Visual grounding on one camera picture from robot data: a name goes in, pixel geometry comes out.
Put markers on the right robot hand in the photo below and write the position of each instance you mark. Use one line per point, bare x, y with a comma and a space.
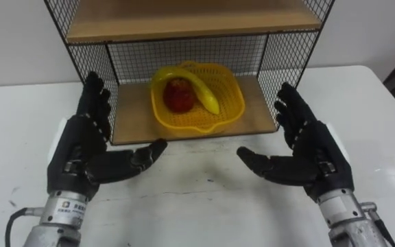
312, 151

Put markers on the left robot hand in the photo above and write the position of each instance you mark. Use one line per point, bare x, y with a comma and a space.
81, 144

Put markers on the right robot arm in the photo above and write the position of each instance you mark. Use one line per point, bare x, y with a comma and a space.
350, 219

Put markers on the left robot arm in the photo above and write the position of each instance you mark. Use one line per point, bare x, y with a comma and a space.
58, 219

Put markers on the yellow plastic basket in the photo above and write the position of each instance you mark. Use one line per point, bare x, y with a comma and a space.
228, 99

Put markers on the red apple soft toy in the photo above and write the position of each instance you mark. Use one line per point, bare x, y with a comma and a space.
178, 96

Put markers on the white table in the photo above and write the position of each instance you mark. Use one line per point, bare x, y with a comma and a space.
201, 206

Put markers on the yellow banana soft toy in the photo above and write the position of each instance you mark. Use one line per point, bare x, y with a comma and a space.
201, 91

